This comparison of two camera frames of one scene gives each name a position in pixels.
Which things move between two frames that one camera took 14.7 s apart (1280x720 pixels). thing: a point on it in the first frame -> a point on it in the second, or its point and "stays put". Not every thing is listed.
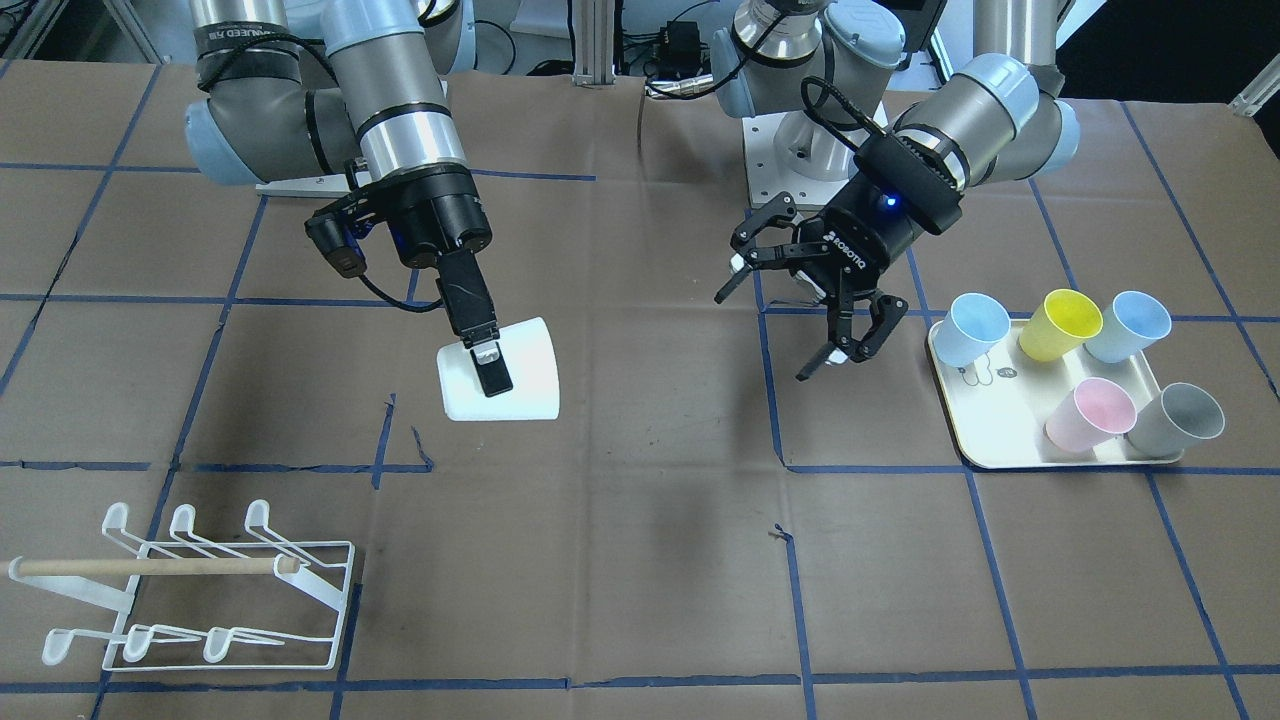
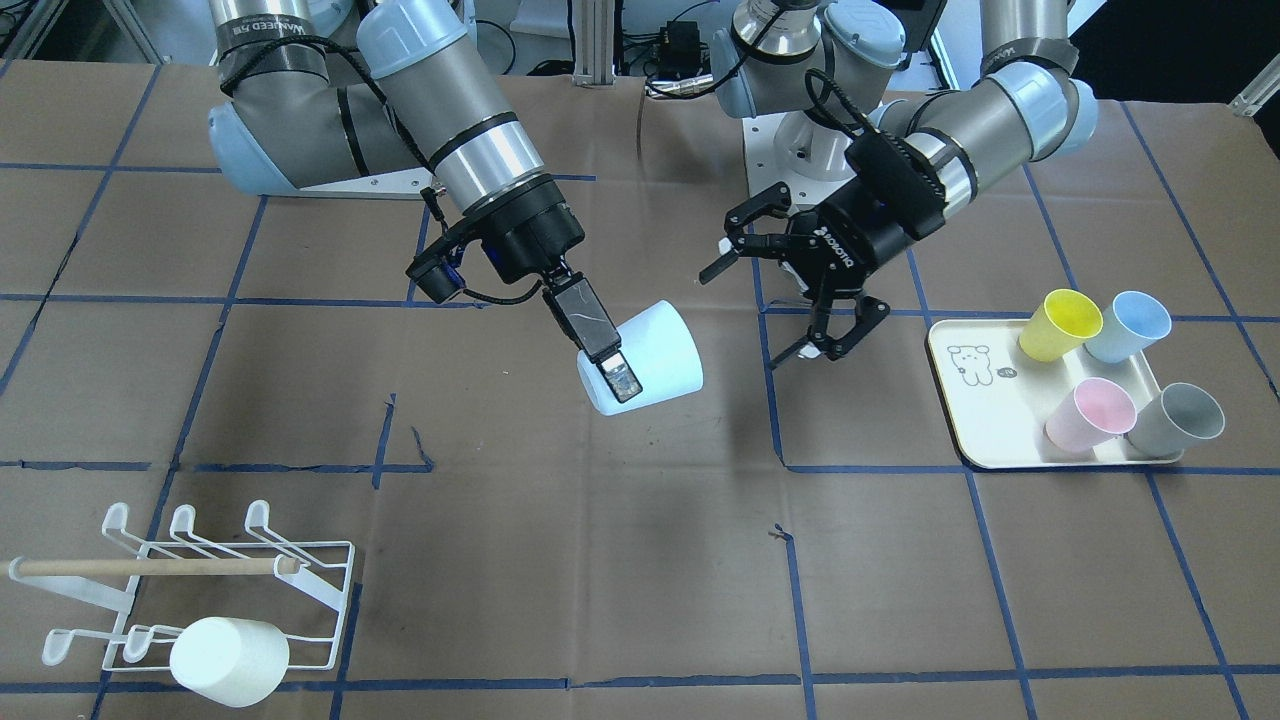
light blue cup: (970, 328) -> (1130, 324)
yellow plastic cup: (1060, 326) stays put
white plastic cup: (527, 352) -> (229, 661)
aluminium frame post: (594, 43) stays put
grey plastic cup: (1178, 417) stays put
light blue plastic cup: (1130, 322) -> (663, 355)
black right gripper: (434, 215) -> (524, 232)
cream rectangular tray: (1000, 402) stays put
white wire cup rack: (194, 604) stays put
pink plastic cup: (1094, 411) stays put
